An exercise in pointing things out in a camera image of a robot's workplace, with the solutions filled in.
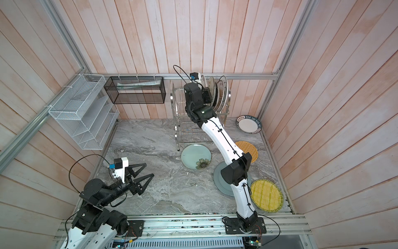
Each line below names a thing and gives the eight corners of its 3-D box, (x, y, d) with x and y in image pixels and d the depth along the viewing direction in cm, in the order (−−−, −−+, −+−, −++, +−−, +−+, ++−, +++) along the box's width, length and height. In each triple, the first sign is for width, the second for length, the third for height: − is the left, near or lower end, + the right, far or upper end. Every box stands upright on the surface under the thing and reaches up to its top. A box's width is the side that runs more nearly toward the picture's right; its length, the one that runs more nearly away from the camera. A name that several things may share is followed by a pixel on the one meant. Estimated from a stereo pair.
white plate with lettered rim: (238, 133, 115) (239, 131, 113) (235, 117, 125) (235, 115, 123) (262, 133, 115) (263, 131, 113) (256, 117, 125) (257, 115, 123)
